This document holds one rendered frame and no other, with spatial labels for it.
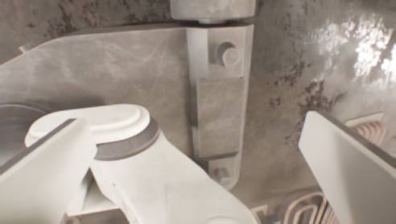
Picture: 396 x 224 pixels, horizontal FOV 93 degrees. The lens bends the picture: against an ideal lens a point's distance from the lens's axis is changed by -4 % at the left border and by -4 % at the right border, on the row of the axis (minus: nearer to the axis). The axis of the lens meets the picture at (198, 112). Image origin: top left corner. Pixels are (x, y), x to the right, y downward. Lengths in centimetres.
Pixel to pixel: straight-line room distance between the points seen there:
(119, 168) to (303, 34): 69
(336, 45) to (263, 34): 30
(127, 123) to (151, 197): 13
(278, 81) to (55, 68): 68
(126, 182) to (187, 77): 27
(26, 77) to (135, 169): 32
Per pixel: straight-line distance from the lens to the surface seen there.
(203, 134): 53
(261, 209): 129
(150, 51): 45
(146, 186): 30
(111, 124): 36
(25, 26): 70
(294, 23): 76
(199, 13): 44
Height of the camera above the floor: 61
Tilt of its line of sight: 59 degrees down
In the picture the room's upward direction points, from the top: 158 degrees clockwise
